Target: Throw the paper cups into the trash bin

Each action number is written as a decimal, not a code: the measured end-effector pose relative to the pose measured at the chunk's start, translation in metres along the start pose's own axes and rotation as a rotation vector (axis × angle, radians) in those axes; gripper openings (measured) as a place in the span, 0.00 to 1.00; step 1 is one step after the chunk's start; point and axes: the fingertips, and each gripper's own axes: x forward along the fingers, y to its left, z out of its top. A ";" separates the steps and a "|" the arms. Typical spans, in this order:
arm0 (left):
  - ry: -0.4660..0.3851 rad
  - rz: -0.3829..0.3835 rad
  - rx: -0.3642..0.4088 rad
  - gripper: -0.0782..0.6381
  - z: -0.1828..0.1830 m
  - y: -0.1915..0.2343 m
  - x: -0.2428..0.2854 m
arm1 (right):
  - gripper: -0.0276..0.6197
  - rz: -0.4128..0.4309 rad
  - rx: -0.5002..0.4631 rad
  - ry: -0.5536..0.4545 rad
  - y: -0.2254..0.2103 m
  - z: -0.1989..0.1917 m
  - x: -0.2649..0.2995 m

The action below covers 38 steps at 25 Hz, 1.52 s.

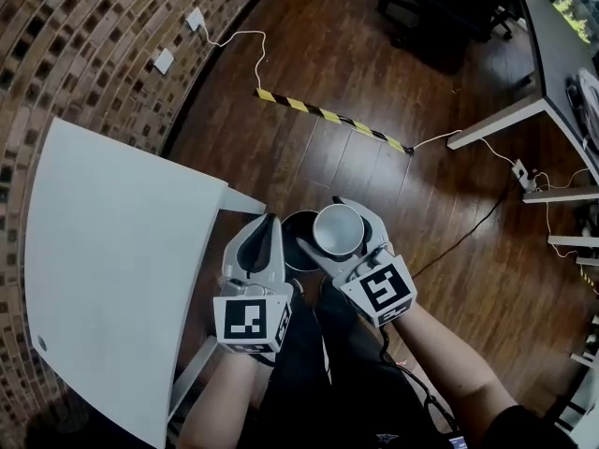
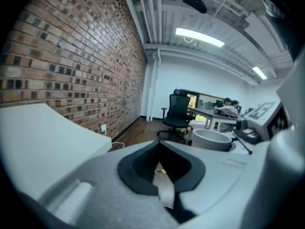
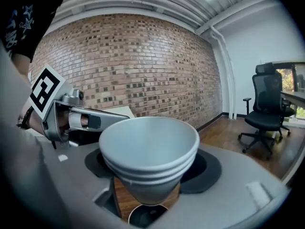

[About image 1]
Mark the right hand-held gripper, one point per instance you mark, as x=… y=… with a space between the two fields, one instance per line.
x=379 y=290

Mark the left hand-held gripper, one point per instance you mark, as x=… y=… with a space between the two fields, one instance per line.
x=245 y=321

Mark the black trash bin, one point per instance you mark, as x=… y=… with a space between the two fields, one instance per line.
x=297 y=236

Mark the person's right forearm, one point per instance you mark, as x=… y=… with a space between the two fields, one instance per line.
x=449 y=358

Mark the white paper cup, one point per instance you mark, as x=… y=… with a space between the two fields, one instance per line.
x=339 y=229

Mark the person's black sleeve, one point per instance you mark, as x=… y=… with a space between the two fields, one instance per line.
x=519 y=430

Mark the white shelf frame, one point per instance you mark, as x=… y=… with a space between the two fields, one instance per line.
x=568 y=241

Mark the round device on desk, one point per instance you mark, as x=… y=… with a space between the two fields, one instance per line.
x=587 y=105

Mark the white table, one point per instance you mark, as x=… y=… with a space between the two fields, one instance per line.
x=107 y=260

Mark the black office chair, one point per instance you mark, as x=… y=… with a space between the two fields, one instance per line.
x=444 y=12

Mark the person's left forearm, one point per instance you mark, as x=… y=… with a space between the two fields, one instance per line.
x=220 y=400

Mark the person's black trousers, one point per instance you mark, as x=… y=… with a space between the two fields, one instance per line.
x=337 y=381

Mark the white power strip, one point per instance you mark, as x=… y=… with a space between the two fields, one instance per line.
x=524 y=173

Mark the white wall socket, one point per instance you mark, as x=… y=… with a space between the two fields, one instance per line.
x=194 y=19
x=163 y=61

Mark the dark grey desk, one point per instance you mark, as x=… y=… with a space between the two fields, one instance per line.
x=552 y=73

